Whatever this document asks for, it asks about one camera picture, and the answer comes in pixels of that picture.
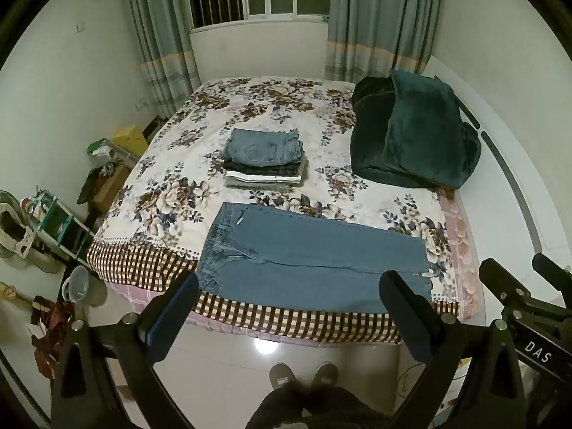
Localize white green bag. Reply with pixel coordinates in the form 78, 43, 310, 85
87, 139, 115, 168

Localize folded grey white pants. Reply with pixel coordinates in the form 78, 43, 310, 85
224, 160, 306, 190

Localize green shelf rack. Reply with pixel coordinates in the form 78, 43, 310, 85
20, 190, 95, 266

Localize floral bedspread with checked border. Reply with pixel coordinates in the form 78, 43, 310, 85
87, 77, 460, 344

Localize dark green plush blanket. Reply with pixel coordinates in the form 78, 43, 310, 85
350, 70, 481, 190

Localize right grey slipper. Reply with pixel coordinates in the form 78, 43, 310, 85
310, 362, 339, 388

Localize folded dark pants in stack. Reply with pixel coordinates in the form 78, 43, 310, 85
222, 160, 305, 177

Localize grey-green curtain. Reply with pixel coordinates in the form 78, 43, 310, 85
325, 0, 441, 83
123, 0, 201, 119

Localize grey plastic bucket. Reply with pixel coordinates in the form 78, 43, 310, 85
61, 265, 108, 307

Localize brown cardboard box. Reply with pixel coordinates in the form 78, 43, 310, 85
92, 165, 131, 214

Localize beige shoe on floor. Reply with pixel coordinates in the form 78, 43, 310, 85
0, 191, 35, 260

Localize blue denim jeans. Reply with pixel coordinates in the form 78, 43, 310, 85
197, 202, 432, 314

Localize white bed headboard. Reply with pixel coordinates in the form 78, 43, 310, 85
425, 57, 571, 276

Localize left grey-green curtain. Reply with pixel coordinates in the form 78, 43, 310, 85
123, 0, 201, 119

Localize yellow box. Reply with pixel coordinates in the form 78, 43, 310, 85
110, 125, 148, 158

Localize right grey-green curtain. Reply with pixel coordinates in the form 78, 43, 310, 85
325, 0, 441, 83

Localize red patterned cloth on floor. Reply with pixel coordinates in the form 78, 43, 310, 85
31, 295, 75, 381

